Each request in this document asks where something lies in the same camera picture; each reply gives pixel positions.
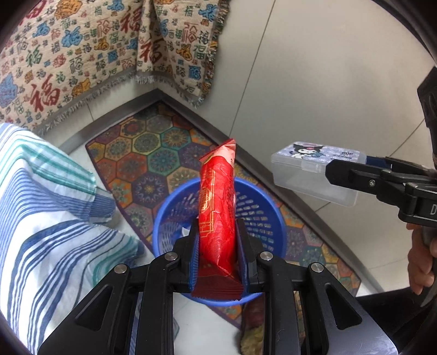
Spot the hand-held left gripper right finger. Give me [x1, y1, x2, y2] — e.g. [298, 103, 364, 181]
[235, 218, 398, 355]

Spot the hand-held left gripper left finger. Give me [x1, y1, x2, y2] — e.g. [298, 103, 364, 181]
[37, 218, 200, 355]

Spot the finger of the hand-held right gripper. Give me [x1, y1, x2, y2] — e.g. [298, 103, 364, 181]
[366, 155, 437, 179]
[324, 159, 435, 202]

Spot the clear plastic box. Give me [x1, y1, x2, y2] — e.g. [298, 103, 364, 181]
[271, 141, 367, 207]

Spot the blue plastic basket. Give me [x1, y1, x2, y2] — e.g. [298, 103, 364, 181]
[152, 177, 287, 306]

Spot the red snack packet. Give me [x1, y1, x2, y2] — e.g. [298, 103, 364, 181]
[190, 138, 244, 301]

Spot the person's right hand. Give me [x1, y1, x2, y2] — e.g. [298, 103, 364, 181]
[408, 227, 437, 296]

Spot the dark clothing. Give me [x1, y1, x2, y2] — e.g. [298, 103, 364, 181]
[355, 283, 437, 355]

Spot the colourful hexagon floor mat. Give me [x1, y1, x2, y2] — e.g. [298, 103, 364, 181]
[85, 100, 362, 330]

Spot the blue striped tablecloth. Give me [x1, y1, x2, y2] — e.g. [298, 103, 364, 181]
[0, 123, 180, 355]

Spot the printed fringed blanket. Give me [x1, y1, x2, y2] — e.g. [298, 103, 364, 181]
[0, 0, 230, 137]

